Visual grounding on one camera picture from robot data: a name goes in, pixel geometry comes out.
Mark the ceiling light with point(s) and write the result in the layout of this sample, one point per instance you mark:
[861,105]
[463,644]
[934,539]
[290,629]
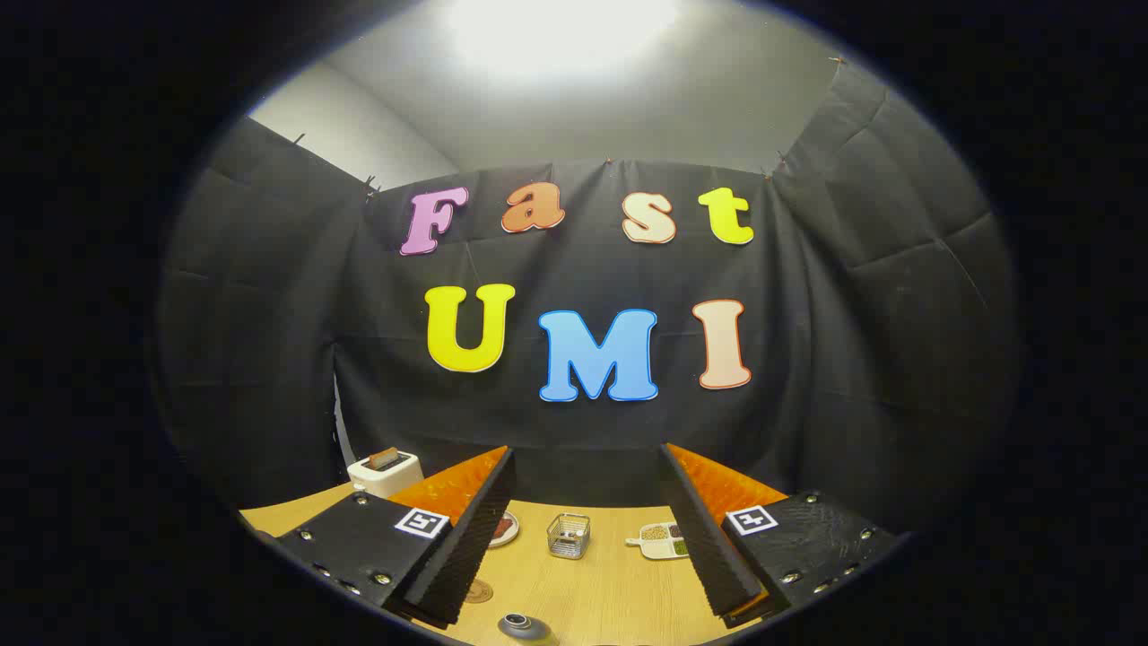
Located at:
[560,31]

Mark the white toaster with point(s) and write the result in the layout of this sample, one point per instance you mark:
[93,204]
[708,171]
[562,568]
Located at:
[395,480]

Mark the small white plate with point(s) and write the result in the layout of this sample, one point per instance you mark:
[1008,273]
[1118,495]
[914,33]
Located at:
[508,536]

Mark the wooden table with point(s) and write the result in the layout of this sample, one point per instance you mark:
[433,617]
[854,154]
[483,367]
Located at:
[601,592]

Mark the silver bottle with green label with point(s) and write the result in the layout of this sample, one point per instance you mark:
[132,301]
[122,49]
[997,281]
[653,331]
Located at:
[523,628]

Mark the round cork coaster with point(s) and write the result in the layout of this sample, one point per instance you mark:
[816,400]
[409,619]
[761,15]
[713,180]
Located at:
[479,591]

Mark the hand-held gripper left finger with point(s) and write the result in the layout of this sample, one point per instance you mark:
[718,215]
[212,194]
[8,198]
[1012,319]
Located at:
[471,547]

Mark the beige seeds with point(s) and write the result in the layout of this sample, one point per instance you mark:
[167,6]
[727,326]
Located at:
[655,533]

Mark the toasted bread slice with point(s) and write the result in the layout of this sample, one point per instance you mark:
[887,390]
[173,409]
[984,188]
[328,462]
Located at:
[384,458]

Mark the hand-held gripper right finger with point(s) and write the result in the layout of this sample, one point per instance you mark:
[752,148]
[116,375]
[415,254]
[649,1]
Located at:
[713,556]

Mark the black backdrop cloth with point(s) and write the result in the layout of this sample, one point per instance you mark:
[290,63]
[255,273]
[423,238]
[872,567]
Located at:
[583,269]

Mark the white divided dish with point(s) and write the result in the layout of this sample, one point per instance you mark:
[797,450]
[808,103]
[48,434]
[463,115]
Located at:
[653,545]

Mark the reddish-brown meat slices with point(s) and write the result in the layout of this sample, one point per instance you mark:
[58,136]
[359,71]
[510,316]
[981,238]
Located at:
[505,526]

